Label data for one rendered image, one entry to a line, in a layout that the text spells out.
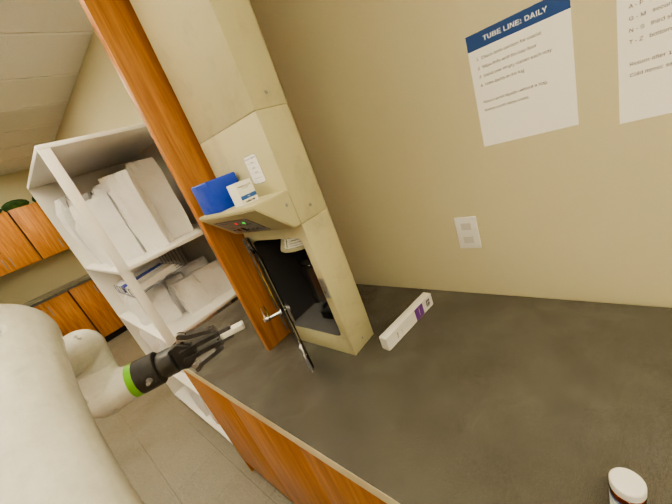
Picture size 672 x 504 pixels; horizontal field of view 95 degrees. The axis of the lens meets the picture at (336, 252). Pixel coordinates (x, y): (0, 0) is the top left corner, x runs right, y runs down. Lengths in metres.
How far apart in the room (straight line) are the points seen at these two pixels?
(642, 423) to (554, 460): 0.18
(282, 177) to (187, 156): 0.40
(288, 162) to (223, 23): 0.33
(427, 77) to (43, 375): 1.01
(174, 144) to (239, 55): 0.39
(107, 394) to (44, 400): 0.54
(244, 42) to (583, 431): 1.09
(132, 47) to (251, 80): 0.44
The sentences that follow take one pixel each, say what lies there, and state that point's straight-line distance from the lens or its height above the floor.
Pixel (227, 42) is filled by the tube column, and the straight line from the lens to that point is 0.87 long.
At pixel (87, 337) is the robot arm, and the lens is 1.01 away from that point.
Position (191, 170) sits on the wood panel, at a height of 1.65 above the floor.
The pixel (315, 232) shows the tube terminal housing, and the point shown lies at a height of 1.37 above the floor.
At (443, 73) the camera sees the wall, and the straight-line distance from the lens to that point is 1.02.
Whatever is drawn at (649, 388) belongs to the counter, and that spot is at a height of 0.94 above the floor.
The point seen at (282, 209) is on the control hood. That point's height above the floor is 1.47.
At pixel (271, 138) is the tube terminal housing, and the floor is 1.64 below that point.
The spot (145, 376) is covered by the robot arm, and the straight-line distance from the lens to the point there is 0.98.
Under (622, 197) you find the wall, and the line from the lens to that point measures 1.02.
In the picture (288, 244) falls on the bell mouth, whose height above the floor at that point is 1.34.
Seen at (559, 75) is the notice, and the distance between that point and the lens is 0.96.
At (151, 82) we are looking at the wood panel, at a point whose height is 1.91.
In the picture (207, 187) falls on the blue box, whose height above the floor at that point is 1.59.
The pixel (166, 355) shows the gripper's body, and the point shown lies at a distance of 0.98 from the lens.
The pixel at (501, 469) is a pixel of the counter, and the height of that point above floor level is 0.94.
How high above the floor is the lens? 1.60
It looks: 20 degrees down
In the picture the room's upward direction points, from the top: 21 degrees counter-clockwise
